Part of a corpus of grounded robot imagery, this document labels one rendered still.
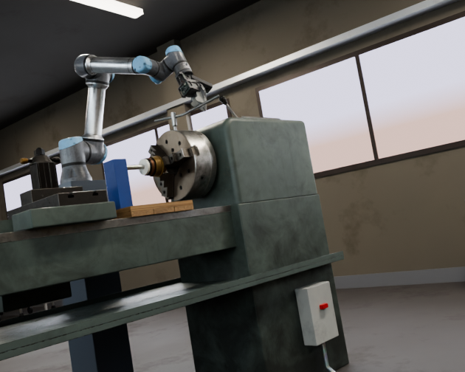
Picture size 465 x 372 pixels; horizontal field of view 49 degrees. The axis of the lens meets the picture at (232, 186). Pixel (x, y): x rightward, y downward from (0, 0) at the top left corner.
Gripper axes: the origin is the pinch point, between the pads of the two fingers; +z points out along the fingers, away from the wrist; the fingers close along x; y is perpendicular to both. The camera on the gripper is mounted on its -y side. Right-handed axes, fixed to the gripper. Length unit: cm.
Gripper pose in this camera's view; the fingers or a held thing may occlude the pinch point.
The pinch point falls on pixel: (205, 108)
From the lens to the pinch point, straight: 233.9
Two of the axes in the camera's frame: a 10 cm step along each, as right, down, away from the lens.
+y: -7.0, 0.6, -7.1
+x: 5.7, -5.4, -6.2
